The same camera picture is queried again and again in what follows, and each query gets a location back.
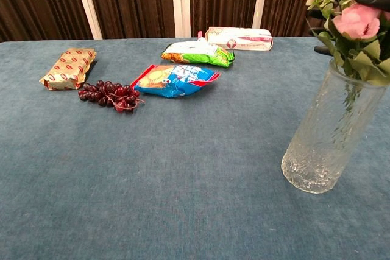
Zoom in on pink artificial flower bouquet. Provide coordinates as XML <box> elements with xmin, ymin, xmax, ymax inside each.
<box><xmin>297</xmin><ymin>0</ymin><xmax>390</xmax><ymax>113</ymax></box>

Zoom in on textured clear glass vase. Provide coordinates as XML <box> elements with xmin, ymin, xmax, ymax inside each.
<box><xmin>280</xmin><ymin>57</ymin><xmax>390</xmax><ymax>194</ymax></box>

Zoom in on green snack bag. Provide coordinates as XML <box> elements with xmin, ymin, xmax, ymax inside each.
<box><xmin>160</xmin><ymin>30</ymin><xmax>236</xmax><ymax>68</ymax></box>

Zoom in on blue snack bag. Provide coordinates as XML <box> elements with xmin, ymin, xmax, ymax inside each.
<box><xmin>130</xmin><ymin>64</ymin><xmax>221</xmax><ymax>99</ymax></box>

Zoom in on dark brown curtain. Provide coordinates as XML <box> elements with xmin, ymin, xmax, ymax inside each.
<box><xmin>0</xmin><ymin>0</ymin><xmax>327</xmax><ymax>43</ymax></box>

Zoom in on blue velvet tablecloth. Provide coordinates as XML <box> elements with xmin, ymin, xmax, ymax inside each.
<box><xmin>0</xmin><ymin>36</ymin><xmax>390</xmax><ymax>260</ymax></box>

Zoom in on dark red grape bunch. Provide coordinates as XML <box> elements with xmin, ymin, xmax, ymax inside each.
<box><xmin>77</xmin><ymin>80</ymin><xmax>146</xmax><ymax>114</ymax></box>

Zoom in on gold packet with red marks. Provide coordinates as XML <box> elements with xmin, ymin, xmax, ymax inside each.
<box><xmin>38</xmin><ymin>47</ymin><xmax>98</xmax><ymax>91</ymax></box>

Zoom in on wide white frame post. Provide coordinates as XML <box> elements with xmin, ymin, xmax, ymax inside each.
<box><xmin>170</xmin><ymin>0</ymin><xmax>192</xmax><ymax>38</ymax></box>

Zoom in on slanted white frame post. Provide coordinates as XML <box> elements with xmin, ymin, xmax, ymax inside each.
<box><xmin>71</xmin><ymin>0</ymin><xmax>104</xmax><ymax>40</ymax></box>

